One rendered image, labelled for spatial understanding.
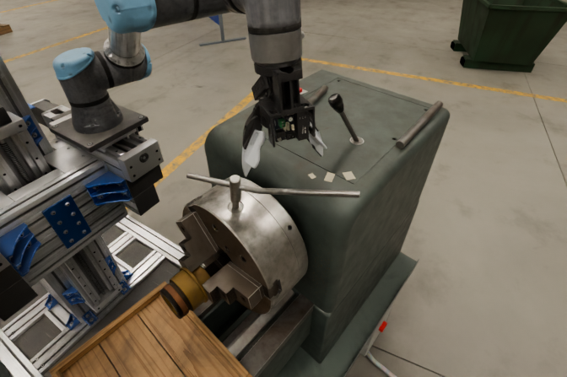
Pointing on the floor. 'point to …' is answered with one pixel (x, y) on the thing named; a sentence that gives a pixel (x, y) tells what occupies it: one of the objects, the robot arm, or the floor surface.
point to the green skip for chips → (506, 26)
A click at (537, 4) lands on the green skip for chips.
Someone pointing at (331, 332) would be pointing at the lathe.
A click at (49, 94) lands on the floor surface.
